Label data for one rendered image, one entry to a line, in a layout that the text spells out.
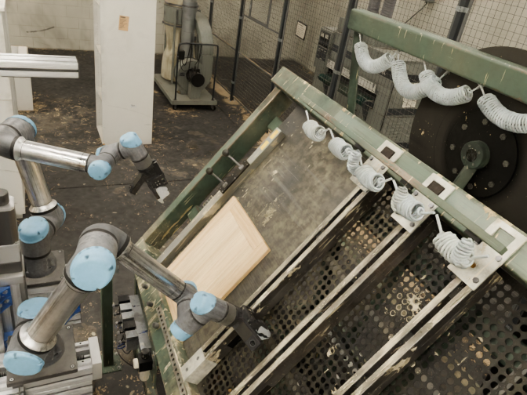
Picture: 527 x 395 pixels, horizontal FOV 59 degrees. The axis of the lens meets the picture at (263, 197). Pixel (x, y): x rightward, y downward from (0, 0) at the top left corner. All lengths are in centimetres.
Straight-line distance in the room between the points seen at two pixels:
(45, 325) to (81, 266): 27
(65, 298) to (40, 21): 866
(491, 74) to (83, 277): 150
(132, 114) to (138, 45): 81
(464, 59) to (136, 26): 413
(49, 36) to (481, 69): 882
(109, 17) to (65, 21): 450
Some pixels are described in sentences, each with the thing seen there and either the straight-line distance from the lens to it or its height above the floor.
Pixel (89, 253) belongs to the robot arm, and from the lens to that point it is 138.
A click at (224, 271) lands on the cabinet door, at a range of 207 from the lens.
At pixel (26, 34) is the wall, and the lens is 997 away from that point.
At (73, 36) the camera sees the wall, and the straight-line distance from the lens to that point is 999.
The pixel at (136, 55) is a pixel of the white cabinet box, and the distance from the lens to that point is 559.
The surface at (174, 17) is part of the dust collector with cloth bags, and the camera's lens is 760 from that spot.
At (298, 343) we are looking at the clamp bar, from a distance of 161.
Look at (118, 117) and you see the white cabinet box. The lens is 578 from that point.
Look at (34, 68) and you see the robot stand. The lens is 161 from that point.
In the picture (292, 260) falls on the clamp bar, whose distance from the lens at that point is 176.
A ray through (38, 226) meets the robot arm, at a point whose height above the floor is 126.
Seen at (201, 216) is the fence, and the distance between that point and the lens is 233.
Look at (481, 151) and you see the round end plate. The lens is 191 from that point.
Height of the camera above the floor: 246
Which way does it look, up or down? 29 degrees down
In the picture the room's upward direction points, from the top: 10 degrees clockwise
